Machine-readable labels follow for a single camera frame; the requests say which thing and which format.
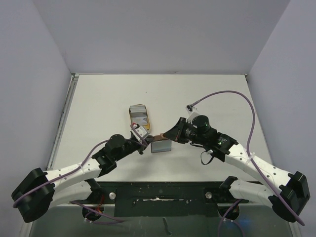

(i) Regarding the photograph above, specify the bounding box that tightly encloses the tan leather card holder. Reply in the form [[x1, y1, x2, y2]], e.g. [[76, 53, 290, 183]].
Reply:
[[151, 134, 172, 153]]

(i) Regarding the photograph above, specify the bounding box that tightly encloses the silver VIP card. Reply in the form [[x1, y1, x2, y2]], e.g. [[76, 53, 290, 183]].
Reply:
[[130, 113, 149, 126]]

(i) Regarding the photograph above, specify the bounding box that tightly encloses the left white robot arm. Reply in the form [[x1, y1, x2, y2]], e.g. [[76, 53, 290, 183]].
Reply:
[[11, 134, 154, 223]]

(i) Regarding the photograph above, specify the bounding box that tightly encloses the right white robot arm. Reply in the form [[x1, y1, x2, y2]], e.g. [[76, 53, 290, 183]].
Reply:
[[163, 115, 310, 224]]

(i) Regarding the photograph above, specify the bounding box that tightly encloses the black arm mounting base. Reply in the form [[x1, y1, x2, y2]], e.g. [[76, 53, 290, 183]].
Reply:
[[81, 181, 236, 217]]

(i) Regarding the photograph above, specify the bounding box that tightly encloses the yellow card tray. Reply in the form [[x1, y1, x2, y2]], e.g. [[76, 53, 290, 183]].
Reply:
[[129, 104, 151, 131]]

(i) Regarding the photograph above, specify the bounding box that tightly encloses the stack of grey cards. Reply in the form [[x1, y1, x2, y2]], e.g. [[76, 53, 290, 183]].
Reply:
[[129, 104, 147, 116]]

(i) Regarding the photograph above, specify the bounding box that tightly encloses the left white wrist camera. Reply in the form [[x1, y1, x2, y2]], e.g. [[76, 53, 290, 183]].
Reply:
[[131, 124, 149, 145]]

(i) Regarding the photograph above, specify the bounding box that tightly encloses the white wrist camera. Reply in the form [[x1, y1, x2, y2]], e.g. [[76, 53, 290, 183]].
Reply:
[[186, 105, 200, 124], [131, 124, 149, 145]]

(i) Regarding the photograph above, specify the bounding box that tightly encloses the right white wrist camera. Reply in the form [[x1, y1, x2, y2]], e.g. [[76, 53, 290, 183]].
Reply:
[[186, 105, 200, 124]]

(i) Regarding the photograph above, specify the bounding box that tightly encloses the black wire loop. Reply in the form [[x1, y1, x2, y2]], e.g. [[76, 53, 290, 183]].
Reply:
[[199, 149, 214, 165]]

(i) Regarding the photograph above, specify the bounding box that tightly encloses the aluminium frame rail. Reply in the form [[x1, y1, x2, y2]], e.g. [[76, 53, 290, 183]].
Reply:
[[46, 74, 79, 170]]

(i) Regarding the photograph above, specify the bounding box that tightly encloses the purple cable under left base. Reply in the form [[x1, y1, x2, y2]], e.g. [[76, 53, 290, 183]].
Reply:
[[70, 201, 128, 225]]

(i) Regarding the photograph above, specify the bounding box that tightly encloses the purple cable under base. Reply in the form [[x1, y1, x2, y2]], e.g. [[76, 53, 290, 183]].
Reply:
[[70, 201, 128, 225], [218, 197, 246, 237]]

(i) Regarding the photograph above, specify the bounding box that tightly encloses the purple cable under right base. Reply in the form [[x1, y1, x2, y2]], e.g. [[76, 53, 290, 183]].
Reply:
[[218, 197, 246, 237]]

